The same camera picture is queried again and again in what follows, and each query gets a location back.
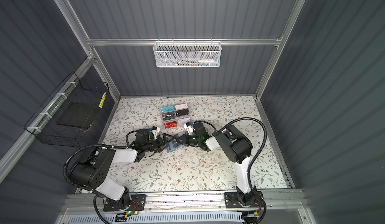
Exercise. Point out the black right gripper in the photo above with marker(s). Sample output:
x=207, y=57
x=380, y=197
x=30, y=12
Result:
x=187, y=142

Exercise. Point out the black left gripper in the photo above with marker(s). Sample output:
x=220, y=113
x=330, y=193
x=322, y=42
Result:
x=164, y=137

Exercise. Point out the blue leather card wallet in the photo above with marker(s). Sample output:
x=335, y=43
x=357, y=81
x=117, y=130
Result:
x=177, y=143

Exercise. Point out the clear acrylic card display stand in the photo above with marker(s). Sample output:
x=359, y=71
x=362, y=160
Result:
x=176, y=117

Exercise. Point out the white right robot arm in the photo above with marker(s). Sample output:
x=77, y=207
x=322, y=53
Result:
x=236, y=146

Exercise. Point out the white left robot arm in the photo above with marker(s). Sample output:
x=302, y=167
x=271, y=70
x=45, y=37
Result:
x=88, y=167

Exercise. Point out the red VIP card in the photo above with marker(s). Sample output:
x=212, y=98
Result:
x=170, y=124

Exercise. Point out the white diamond VIP card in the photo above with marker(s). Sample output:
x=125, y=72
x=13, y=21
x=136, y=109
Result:
x=183, y=121

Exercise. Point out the black silver VIP card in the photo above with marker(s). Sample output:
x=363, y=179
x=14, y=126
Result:
x=168, y=116

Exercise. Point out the black gold-line VIP card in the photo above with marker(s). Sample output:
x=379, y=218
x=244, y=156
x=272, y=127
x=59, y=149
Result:
x=182, y=112

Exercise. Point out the teal VIP card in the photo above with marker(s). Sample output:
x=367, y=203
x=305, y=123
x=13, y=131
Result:
x=167, y=109

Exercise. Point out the pink VIP card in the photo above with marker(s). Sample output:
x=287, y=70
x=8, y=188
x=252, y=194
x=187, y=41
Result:
x=181, y=106

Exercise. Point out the yellow marker pen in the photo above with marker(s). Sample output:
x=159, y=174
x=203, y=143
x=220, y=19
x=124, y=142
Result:
x=102, y=100

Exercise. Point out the pens in white basket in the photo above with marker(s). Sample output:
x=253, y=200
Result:
x=208, y=62

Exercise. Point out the black pad in basket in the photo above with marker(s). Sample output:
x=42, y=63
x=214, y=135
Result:
x=77, y=115

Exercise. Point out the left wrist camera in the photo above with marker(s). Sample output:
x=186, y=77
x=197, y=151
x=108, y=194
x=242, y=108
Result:
x=155, y=131

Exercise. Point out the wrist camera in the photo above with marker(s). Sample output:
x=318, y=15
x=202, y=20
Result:
x=189, y=128
x=155, y=131

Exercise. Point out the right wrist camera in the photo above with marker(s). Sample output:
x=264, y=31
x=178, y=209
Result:
x=189, y=128

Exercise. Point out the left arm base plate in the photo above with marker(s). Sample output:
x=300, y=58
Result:
x=128, y=202

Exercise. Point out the white wire mesh basket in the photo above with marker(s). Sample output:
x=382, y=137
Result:
x=164, y=54

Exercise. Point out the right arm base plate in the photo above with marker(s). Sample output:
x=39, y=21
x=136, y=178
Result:
x=253, y=199

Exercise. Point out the black wire wall basket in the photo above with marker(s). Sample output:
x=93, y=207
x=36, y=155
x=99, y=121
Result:
x=43, y=126

